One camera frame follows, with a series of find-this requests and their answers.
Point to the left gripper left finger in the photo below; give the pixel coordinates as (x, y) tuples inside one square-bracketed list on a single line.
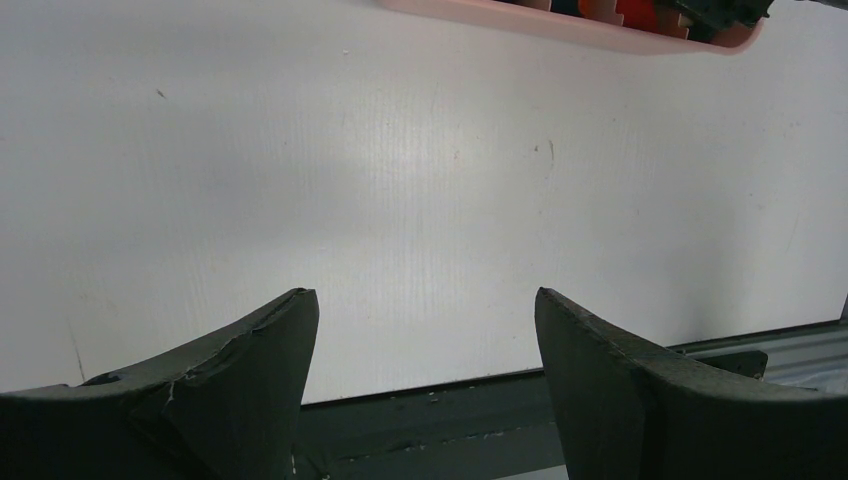
[(222, 406)]

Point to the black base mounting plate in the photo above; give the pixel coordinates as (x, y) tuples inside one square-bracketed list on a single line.
[(500, 427)]

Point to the aluminium frame rail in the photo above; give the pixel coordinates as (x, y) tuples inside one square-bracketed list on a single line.
[(812, 356)]

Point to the pink compartment organizer box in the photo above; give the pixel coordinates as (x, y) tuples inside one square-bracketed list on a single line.
[(538, 23)]

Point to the red underwear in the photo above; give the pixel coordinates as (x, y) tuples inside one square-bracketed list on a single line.
[(634, 14)]

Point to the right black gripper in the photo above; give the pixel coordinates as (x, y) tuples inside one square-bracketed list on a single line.
[(706, 19)]

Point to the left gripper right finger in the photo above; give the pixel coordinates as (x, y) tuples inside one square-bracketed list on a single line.
[(627, 408)]

